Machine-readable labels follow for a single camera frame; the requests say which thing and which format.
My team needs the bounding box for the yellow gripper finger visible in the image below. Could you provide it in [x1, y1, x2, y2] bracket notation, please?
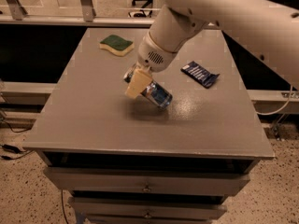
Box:
[124, 66, 153, 99]

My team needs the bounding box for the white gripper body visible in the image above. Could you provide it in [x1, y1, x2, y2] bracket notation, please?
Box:
[136, 33, 177, 73]

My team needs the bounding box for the blue silver redbull can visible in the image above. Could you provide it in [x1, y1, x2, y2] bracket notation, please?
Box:
[122, 63, 174, 110]

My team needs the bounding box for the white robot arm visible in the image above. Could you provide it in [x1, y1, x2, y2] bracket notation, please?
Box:
[126, 0, 299, 98]

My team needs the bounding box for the green yellow sponge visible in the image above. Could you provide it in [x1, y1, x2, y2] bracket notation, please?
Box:
[99, 35, 135, 57]

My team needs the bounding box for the black office chair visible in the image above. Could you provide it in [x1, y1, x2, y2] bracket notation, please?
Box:
[127, 0, 155, 19]

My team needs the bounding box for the blue snack wrapper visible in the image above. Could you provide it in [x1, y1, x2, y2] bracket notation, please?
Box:
[180, 62, 219, 89]

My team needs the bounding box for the grey drawer cabinet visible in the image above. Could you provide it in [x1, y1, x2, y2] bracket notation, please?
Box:
[24, 28, 274, 224]

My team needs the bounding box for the top grey drawer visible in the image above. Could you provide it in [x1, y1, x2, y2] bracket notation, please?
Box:
[44, 167, 249, 196]

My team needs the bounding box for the grey drawer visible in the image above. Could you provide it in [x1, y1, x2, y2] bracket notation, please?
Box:
[69, 198, 226, 220]
[44, 167, 249, 196]

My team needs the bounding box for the lower grey drawer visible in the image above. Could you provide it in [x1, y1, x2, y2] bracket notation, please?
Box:
[69, 198, 226, 220]

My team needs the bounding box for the metal railing frame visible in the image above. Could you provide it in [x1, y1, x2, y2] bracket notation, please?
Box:
[0, 0, 164, 27]

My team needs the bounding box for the black floor cable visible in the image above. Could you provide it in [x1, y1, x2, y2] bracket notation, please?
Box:
[0, 119, 35, 161]

